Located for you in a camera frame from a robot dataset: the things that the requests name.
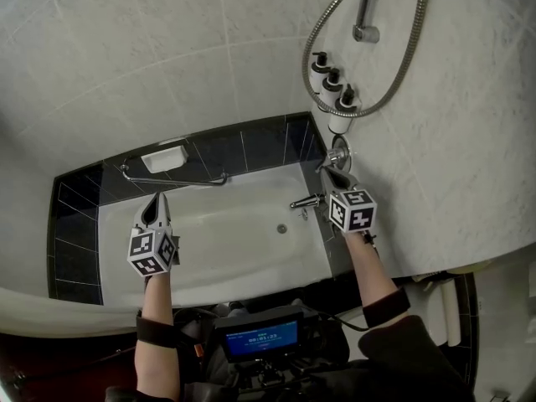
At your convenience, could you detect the person's black top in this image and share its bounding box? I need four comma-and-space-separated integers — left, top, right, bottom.
292, 314, 478, 402

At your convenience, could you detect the person's left forearm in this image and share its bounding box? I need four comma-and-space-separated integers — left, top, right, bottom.
133, 272, 183, 402

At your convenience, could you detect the metal shower hose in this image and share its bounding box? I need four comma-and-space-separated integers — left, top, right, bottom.
301, 0, 432, 119

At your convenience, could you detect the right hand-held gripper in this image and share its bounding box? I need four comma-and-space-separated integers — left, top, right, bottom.
320, 164, 378, 236

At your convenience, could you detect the white bathtub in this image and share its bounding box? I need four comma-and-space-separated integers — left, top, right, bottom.
96, 161, 336, 309

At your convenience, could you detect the chrome shower slide rail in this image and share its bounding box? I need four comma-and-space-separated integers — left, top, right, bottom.
353, 0, 381, 44

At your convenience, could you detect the white soap dish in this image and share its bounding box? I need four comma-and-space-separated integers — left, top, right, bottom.
141, 145, 188, 174

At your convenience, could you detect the chrome mixer valve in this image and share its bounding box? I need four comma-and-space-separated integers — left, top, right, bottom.
316, 134, 353, 174

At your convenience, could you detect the chrome grab bar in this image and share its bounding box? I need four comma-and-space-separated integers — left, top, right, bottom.
120, 161, 229, 187

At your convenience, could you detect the person's right forearm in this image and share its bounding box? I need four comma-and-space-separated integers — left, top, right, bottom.
343, 230, 411, 328

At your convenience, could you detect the black recorder with blue screen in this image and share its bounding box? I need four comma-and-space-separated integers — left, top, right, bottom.
213, 306, 351, 389

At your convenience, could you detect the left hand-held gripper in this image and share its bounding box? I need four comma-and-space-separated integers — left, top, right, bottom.
126, 191, 182, 278

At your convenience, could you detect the chrome tub spout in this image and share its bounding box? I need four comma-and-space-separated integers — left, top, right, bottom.
290, 193, 326, 209

